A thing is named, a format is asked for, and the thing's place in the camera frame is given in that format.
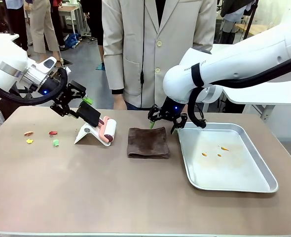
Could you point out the person in beige jacket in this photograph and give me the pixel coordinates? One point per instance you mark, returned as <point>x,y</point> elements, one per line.
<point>145,49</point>

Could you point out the cream blazer button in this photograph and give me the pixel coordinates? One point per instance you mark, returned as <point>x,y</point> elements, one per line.
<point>157,70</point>
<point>158,43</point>

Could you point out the blue plastic bag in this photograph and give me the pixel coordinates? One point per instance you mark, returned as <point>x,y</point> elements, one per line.
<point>72,40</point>

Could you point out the bystander in black leggings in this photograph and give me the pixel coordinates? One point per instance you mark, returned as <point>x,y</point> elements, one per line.
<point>93,22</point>

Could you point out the black tripod pole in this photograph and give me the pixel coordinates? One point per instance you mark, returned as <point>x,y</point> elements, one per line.
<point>251,17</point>

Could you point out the bystander in dark jacket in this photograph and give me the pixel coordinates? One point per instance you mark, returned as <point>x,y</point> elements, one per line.
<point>234,17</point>

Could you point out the brown towel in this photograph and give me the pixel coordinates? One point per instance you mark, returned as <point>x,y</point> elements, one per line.
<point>148,143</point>

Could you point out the bystander in dark trousers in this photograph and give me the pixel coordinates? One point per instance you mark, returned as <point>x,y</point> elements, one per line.
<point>17,22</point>

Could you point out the silver metal tray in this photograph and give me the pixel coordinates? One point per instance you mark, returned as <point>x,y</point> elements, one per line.
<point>224,170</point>

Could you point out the black floor base plate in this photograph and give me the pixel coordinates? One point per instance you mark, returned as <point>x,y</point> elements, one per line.
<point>65,62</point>

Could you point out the wooden top workbench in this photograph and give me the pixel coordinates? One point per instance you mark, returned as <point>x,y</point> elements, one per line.
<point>70,11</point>

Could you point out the orange paper scrap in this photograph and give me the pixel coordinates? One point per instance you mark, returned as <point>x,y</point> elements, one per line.
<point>28,133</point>

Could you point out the bystander in beige trousers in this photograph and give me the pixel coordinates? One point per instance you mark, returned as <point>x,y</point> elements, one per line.
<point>43,27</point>

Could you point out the large white side table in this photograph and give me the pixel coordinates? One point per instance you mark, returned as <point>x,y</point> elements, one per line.
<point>261,95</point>

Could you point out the pink white lint roller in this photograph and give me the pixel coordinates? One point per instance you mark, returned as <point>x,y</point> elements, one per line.
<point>110,128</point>

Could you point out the red paper scrap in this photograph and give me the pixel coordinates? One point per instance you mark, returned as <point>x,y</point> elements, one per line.
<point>53,133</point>

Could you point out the yellow paper scrap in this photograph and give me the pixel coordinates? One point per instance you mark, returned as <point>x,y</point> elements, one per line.
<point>29,141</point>

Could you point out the teal shoe covers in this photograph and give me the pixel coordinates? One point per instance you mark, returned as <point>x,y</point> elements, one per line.
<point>100,66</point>

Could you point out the white folded stand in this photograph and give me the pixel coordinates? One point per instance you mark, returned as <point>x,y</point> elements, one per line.
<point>86,134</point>

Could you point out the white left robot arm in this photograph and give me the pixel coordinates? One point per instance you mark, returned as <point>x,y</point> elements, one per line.
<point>5,64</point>

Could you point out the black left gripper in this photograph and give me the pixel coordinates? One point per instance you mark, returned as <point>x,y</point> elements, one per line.
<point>55,85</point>

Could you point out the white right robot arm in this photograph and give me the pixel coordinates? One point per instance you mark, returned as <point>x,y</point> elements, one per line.
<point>246,56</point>

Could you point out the green paper scrap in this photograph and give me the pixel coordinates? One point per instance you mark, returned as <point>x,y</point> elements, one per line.
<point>56,143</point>

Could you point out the small white side table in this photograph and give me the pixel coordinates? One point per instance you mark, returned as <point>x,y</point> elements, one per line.
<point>11,36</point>

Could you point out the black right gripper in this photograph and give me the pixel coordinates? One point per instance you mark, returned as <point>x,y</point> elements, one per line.
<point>172,109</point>

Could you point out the person's right hand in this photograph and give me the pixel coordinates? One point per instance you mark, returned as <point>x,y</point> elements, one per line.
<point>120,102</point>

